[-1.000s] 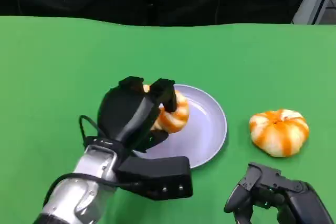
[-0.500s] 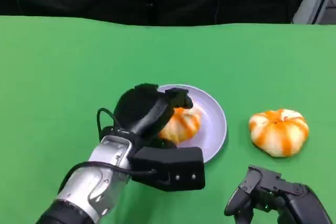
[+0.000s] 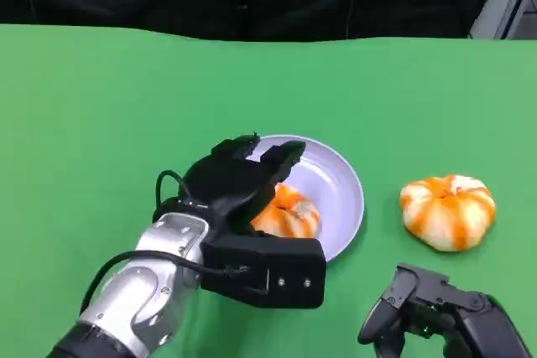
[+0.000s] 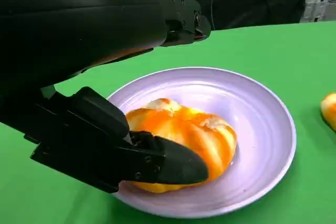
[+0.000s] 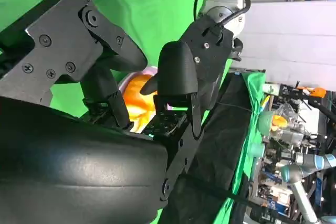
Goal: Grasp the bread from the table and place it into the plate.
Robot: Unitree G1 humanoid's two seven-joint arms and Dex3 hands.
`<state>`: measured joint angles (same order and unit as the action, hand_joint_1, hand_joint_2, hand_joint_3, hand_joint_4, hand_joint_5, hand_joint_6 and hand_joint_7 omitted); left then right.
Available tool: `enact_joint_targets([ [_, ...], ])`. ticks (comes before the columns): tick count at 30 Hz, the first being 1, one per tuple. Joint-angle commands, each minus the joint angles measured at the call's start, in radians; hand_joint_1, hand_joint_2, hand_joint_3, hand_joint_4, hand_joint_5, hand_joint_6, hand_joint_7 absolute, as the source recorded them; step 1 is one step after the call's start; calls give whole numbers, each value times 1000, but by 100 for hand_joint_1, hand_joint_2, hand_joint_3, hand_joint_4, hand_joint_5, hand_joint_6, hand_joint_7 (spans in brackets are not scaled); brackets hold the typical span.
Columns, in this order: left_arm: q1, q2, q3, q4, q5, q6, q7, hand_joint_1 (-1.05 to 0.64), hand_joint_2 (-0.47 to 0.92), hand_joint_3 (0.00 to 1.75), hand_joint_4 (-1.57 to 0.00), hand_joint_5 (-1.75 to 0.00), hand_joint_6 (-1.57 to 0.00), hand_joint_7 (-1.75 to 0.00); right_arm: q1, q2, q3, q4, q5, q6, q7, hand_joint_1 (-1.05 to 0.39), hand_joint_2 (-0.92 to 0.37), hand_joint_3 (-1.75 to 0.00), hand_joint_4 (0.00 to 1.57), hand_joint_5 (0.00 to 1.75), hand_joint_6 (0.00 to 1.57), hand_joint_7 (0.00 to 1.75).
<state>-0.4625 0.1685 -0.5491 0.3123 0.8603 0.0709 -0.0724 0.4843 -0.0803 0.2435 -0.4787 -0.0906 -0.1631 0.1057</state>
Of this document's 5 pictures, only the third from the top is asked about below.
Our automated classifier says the short looped black cable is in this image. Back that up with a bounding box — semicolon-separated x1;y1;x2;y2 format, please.
154;169;198;208

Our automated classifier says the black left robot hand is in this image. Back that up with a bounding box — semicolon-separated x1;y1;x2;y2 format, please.
153;133;307;236

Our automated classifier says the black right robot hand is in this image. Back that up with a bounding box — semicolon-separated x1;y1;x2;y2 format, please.
357;263;534;358

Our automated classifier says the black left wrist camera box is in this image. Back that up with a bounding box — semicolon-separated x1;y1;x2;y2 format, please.
200;231;327;309

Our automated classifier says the lilac plate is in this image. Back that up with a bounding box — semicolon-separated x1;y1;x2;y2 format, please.
245;134;365;267

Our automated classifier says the green table cloth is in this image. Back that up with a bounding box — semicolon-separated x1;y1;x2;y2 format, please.
0;23;537;358

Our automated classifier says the orange and white bread roll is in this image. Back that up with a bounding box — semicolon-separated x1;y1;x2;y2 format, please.
250;183;322;238
399;174;498;253

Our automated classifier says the long black camera cable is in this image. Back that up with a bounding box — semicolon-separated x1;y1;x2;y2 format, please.
78;250;253;315

